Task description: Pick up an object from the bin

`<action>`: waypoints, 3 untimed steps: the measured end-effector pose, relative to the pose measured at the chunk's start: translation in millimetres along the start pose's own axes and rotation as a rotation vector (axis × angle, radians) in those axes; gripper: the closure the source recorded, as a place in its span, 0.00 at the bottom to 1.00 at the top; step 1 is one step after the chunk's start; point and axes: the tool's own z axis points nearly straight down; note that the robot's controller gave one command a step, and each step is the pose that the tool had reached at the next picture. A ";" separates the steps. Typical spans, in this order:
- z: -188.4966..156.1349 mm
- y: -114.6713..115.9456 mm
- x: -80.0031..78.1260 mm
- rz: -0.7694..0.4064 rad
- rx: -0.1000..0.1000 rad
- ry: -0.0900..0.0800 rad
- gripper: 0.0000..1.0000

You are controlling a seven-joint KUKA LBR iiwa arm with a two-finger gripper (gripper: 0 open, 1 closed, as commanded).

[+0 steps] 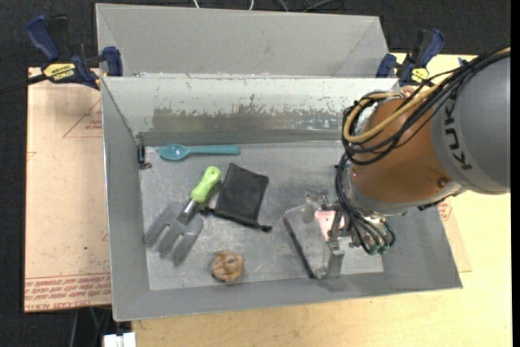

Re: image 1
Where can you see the teal plastic spoon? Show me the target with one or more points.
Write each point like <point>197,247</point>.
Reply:
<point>174,152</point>

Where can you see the clear plastic sheet, black edge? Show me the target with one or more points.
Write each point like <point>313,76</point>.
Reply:
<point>308,244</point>

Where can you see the black cloth pouch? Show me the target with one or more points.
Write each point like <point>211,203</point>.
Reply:
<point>241,195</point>

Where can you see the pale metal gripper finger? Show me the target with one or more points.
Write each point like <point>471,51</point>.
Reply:
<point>308,210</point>
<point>334,261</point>

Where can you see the grey metal bin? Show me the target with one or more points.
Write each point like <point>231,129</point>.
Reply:
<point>243,49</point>

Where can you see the brown cardboard board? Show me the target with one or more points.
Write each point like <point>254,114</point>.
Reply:
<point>65,183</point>

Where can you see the orange toy pretzel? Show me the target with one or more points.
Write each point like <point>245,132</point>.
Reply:
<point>227,266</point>

